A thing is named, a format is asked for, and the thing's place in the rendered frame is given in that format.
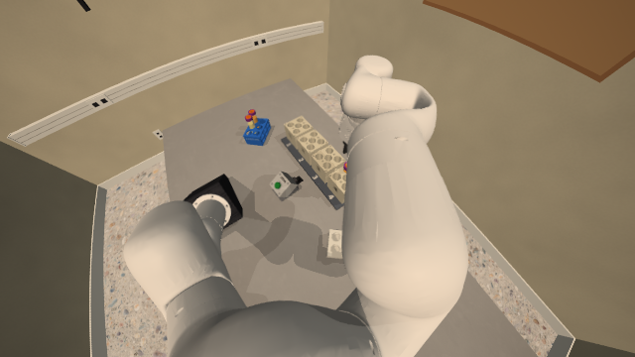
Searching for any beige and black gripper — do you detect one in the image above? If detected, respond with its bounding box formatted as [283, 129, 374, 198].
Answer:
[339, 114, 359, 154]

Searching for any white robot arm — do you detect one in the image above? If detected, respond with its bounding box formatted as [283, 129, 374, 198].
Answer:
[123, 56, 468, 357]

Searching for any beige tube rack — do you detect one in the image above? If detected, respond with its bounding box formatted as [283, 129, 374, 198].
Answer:
[326, 229, 342, 259]

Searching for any blue tube rack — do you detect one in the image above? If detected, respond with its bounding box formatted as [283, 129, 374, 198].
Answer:
[243, 118, 271, 146]

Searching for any beige bucket adapter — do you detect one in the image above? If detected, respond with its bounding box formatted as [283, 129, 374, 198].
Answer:
[312, 145, 345, 183]
[297, 130, 328, 165]
[284, 116, 314, 149]
[327, 167, 346, 204]

